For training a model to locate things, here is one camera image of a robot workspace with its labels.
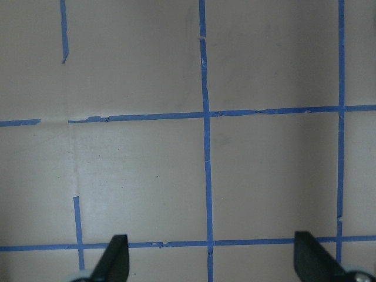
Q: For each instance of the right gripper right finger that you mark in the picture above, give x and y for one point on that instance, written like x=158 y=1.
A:
x=312 y=262

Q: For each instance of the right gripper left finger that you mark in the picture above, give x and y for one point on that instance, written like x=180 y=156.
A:
x=114 y=264

